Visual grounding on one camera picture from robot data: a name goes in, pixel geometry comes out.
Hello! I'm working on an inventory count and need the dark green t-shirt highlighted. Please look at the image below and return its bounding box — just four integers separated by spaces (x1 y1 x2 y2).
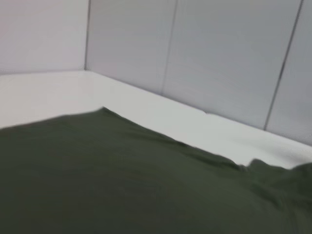
0 106 312 234

